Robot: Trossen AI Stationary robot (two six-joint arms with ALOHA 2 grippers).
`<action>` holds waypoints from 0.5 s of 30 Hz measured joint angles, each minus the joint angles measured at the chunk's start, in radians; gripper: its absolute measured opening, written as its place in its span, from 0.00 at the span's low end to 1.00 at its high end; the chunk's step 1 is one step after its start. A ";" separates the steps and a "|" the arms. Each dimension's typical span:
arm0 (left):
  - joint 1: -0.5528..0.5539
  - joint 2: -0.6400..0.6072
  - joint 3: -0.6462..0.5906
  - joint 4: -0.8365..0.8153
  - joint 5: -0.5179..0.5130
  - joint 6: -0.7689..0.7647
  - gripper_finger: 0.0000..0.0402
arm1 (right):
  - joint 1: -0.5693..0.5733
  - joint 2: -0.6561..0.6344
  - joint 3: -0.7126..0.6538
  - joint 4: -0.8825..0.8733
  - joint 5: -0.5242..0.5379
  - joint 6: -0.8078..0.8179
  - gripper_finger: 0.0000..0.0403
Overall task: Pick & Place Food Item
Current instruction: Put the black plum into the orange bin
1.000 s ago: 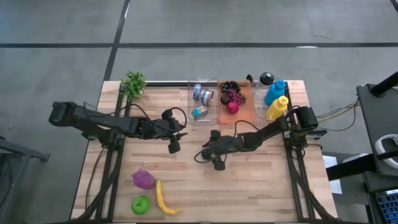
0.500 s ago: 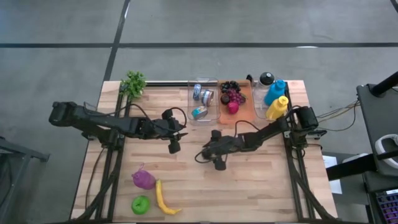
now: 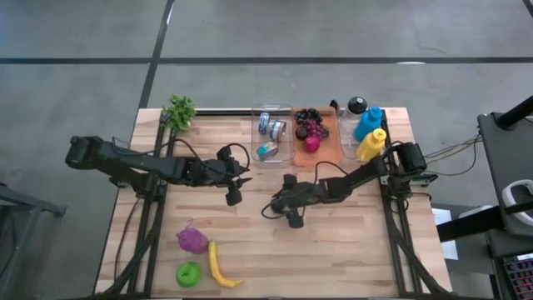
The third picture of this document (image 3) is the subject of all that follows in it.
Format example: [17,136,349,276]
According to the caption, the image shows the yellow toy banana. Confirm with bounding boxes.
[207,239,245,289]

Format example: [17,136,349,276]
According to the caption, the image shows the green plant in white pot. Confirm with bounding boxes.
[160,93,197,135]

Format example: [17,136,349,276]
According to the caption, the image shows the grey metal stand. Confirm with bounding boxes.
[0,182,67,300]

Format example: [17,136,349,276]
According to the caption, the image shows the dark grape bunch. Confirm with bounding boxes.
[294,107,324,126]

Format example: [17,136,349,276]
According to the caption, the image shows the black beam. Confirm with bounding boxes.
[435,202,533,243]

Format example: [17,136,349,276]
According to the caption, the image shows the purple round object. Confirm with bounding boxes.
[175,219,210,255]

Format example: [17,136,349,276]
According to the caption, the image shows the black aluminium table frame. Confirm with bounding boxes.
[376,110,455,299]
[99,120,176,299]

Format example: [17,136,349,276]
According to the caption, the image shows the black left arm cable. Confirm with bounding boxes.
[112,195,145,283]

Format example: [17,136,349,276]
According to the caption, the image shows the clear plastic bin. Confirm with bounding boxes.
[250,103,296,170]
[336,102,386,162]

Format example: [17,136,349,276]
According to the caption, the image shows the yellow water bottle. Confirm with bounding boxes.
[355,127,388,163]

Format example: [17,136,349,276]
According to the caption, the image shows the blue and white can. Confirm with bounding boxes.
[257,111,271,136]

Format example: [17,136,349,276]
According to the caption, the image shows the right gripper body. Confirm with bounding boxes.
[276,182,332,212]

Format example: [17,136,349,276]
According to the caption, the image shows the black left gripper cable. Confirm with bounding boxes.
[172,137,252,173]

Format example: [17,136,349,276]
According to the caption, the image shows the clear bottle with black lid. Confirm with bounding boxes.
[341,95,370,126]

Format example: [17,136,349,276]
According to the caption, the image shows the black side table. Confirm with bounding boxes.
[476,111,533,259]

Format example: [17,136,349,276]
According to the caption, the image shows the blue water bottle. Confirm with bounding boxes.
[352,106,384,143]

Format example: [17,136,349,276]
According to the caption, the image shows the orange plastic bin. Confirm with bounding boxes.
[290,106,345,168]

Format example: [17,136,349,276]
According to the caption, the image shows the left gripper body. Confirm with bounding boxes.
[191,160,245,188]

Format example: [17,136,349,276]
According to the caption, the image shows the teal yellowfin tuna can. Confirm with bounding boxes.
[255,141,280,162]

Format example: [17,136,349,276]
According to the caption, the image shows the red grape bunch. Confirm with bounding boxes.
[305,117,332,142]

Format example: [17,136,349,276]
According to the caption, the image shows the red toy strawberry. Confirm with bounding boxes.
[303,135,321,154]

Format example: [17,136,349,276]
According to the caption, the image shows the green toy apple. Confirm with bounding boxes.
[175,261,203,288]

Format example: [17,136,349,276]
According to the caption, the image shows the white headset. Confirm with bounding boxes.
[501,178,533,228]

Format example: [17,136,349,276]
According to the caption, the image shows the black pole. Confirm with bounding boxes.
[495,94,533,131]

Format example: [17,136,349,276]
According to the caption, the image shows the white paper sheet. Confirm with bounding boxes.
[431,207,460,262]

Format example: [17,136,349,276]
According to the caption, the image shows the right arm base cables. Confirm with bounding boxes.
[424,132,484,178]

